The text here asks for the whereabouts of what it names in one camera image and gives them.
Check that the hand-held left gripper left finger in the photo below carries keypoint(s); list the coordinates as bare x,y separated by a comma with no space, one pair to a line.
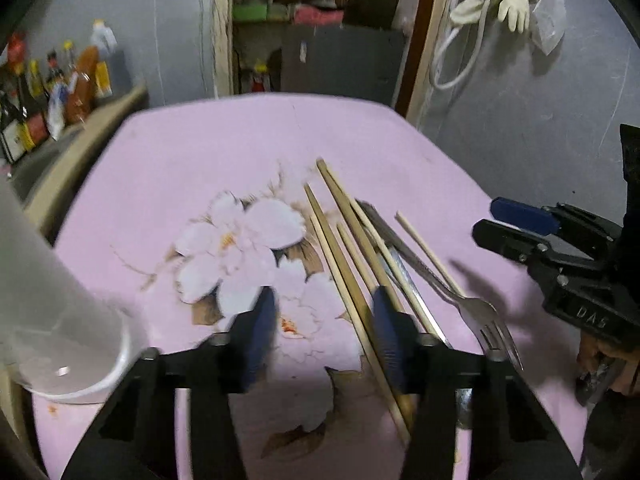
261,330

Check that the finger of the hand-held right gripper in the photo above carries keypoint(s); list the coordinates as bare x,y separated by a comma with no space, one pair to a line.
520,212
505,240

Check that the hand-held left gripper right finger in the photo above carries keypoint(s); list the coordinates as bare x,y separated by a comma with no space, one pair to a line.
386,330

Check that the pale wooden chopstick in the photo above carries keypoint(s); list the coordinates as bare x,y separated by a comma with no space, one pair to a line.
425,250
422,310

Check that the metal spoon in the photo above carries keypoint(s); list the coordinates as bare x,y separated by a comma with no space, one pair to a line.
400,265

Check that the metal fork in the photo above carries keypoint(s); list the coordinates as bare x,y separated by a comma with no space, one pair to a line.
480,310

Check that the thick wooden stick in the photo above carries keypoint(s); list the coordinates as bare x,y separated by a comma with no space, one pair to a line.
345,205

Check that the white plastic cup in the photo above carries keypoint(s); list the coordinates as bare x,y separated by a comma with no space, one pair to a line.
60,310

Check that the person's right hand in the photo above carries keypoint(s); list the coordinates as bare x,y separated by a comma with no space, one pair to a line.
625,375

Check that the pink floral tablecloth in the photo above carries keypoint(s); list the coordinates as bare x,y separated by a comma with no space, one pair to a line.
200,160

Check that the clear plastic bag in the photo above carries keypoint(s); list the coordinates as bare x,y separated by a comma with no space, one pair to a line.
549,20

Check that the dark grey cabinet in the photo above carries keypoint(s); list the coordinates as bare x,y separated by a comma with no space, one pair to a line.
340,60

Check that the small red bottle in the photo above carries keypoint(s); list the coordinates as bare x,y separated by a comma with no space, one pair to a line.
259,77

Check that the black chair back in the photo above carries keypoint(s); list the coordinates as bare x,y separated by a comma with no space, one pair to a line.
375,5

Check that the pink cloth bundle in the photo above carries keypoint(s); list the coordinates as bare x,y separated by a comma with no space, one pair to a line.
317,15

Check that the white and blue bag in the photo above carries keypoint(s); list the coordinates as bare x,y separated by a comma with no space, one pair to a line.
60,110

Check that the orange powder packet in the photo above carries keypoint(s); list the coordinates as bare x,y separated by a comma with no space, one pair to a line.
85,80

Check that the green box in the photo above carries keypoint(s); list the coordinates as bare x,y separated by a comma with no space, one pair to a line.
250,11

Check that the dark bottle with white label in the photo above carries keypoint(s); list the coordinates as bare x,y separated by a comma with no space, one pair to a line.
10,125

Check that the large plastic jug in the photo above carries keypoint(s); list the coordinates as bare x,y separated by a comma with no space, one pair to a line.
102,40

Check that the yellow-capped sauce bottle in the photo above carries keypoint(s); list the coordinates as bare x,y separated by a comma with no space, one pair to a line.
35,85
68,57

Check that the black-capped sauce bottle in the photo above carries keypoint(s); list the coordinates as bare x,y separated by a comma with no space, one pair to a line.
52,67

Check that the tall red-capped sauce bottle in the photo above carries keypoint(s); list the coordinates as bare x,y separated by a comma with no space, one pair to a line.
16,52

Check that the wooden door frame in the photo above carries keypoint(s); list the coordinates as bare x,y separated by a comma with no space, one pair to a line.
425,35

